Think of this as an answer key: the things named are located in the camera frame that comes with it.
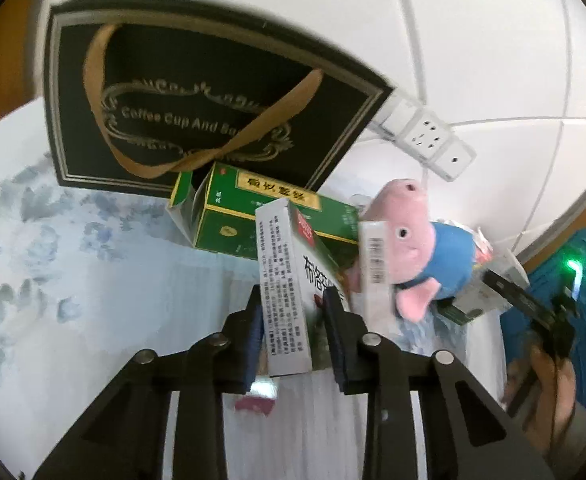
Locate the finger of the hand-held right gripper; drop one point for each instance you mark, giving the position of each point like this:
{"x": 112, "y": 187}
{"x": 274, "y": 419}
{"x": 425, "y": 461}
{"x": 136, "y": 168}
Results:
{"x": 515, "y": 294}

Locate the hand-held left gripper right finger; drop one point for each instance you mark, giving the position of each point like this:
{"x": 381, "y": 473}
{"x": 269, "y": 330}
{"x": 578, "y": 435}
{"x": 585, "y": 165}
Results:
{"x": 331, "y": 332}

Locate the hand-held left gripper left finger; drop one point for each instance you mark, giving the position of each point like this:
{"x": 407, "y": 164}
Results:
{"x": 256, "y": 332}

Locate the white medicine box red logo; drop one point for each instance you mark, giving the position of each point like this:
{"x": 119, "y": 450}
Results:
{"x": 283, "y": 285}

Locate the narrow white barcode box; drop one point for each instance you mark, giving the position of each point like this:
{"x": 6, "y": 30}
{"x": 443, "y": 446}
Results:
{"x": 375, "y": 260}

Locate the green medicine box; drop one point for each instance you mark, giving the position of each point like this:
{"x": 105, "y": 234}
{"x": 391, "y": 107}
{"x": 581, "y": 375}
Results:
{"x": 223, "y": 230}

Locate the pink pig plush toy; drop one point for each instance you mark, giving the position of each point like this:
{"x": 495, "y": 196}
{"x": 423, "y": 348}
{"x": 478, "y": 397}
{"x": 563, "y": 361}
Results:
{"x": 408, "y": 225}

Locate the person's right forearm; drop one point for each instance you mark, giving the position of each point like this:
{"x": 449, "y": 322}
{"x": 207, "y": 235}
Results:
{"x": 580, "y": 445}

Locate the white box dark green edge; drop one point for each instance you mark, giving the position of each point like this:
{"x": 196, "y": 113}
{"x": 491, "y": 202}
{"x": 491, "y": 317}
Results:
{"x": 473, "y": 310}

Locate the white red packet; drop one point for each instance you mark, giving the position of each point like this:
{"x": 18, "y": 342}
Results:
{"x": 484, "y": 247}

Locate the small pink item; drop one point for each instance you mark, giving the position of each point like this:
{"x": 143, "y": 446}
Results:
{"x": 254, "y": 405}

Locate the white power strip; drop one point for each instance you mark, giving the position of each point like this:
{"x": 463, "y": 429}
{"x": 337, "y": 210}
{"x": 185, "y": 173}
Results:
{"x": 423, "y": 130}

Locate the black coffee cup gift box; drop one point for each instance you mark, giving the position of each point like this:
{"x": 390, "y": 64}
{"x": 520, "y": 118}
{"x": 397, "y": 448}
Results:
{"x": 198, "y": 60}

